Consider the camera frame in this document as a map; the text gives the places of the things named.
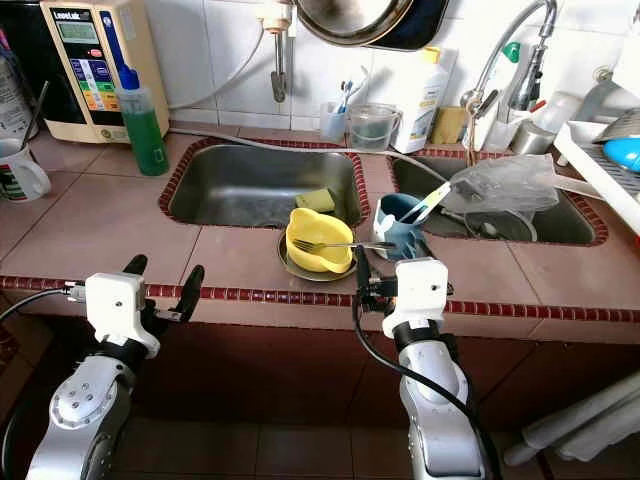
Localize green dish soap bottle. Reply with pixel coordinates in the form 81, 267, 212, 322
117, 66, 169, 177

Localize yellow plastic bowl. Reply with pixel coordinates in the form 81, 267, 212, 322
285, 207, 356, 274

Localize large white plastic jar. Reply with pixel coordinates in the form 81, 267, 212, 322
0, 55, 33, 136

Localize clear plastic tub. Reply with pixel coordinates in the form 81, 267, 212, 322
346, 102, 401, 151

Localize clear plastic bag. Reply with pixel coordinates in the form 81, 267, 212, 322
440, 155, 561, 216

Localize white detergent bottle yellow cap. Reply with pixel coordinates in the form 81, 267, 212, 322
392, 45, 451, 154

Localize white bottle green cap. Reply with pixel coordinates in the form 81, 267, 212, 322
490, 40, 526, 121

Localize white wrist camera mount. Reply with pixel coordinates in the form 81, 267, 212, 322
85, 272, 161, 359
382, 257, 449, 339

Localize mustard yellow sponge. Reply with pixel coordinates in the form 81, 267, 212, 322
428, 105, 469, 146

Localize green yellow sponge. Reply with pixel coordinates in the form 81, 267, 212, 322
295, 187, 339, 214

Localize thin white tube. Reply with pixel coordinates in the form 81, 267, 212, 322
165, 25, 269, 111

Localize blue plastic bowl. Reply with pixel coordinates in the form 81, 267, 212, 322
600, 135, 640, 176

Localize blue rabbit mug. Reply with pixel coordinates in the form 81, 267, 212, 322
373, 193, 431, 263

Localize yellow white plastic utensil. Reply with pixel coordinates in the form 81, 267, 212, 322
400, 182, 453, 223

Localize white plastic tubes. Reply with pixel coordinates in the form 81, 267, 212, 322
503, 368, 640, 468

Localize grey wall tap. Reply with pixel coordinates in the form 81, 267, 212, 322
260, 3, 296, 104

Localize steel sink basin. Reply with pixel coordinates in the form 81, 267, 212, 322
388, 152, 609, 246
160, 140, 369, 229

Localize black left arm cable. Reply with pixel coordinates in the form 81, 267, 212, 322
0, 287, 73, 480

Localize beige water ionizer appliance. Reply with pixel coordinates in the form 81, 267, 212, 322
0, 0, 151, 144

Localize white dish rack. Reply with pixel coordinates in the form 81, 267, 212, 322
555, 105, 640, 236

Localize round metal dish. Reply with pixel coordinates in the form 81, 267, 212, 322
445, 205, 566, 243

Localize round steel bowl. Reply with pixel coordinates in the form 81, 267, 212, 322
277, 232, 358, 282

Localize small steel cup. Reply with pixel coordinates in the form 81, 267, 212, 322
508, 120, 556, 156

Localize clear plastic toothbrush cup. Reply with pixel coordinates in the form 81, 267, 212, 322
318, 100, 351, 141

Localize chrome gooseneck faucet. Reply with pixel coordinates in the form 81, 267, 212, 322
460, 0, 559, 113

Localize white printed mug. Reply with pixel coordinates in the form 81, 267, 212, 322
0, 138, 53, 204

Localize hanging steel wok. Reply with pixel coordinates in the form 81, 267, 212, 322
295, 0, 451, 51

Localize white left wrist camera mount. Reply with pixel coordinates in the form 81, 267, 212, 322
85, 272, 161, 359

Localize metal spoon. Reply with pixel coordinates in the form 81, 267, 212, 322
28, 80, 51, 146

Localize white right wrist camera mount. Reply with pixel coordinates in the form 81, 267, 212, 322
382, 257, 449, 339

